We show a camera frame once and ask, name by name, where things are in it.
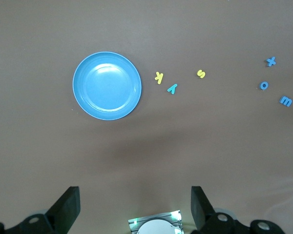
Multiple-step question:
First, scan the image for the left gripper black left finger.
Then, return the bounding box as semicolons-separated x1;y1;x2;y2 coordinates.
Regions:
0;186;81;234

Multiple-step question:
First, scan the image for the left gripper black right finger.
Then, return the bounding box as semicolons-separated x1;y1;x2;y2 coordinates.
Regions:
190;186;286;234

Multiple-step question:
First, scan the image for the yellow letter k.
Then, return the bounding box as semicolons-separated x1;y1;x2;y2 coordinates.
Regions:
154;71;164;85

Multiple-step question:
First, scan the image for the brown table cover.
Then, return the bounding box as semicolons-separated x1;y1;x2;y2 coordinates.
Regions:
0;0;293;234

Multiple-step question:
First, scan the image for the blue plate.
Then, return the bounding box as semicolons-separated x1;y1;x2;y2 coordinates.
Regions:
72;51;143;121

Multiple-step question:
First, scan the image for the blue letter m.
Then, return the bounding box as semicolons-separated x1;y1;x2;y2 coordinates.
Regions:
279;96;293;107

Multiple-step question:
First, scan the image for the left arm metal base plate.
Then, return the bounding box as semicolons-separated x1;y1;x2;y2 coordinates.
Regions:
128;209;184;234

